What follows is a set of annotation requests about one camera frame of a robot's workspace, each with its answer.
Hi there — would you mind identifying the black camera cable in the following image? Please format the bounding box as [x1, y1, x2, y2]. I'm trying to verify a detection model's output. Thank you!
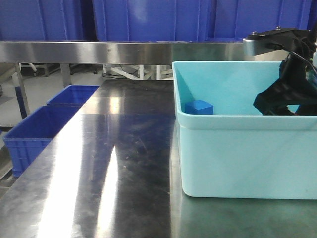
[268, 43, 317, 75]

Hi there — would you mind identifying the blue floor-side crate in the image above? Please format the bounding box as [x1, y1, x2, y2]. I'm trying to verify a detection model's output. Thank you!
[3, 106, 80, 177]
[47, 85, 99, 106]

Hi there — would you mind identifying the light cyan plastic tub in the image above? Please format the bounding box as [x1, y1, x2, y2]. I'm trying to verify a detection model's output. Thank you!
[172, 61, 317, 199]

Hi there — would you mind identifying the left blue crate on shelf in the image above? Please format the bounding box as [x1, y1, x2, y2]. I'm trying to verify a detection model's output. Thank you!
[0, 0, 85, 41]

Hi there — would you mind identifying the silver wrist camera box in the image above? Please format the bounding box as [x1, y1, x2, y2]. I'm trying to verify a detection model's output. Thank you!
[243, 27, 297, 56]

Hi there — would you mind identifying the stainless steel upper shelf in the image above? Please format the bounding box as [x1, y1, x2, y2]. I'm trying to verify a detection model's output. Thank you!
[0, 41, 245, 65]

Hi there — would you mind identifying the blue cube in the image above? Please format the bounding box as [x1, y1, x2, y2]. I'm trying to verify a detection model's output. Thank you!
[185, 100, 214, 115]

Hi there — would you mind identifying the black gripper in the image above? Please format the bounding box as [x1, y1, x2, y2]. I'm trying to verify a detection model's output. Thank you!
[253, 29, 317, 116]

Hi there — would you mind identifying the near blue floor-side crate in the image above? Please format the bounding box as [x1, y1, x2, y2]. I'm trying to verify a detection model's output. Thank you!
[3, 106, 80, 177]

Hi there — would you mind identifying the blue crate on shelf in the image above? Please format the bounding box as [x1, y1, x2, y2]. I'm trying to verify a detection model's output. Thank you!
[0, 0, 85, 41]
[93, 0, 212, 42]
[206, 0, 312, 42]

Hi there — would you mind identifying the middle blue crate on shelf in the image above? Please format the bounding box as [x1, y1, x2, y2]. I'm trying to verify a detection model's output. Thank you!
[93, 0, 212, 42]

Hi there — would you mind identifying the far blue floor-side crate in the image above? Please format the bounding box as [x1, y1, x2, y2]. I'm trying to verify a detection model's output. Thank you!
[47, 85, 99, 106]

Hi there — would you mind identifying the right blue crate on shelf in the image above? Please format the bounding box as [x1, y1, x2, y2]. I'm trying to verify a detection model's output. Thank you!
[206, 0, 312, 42]

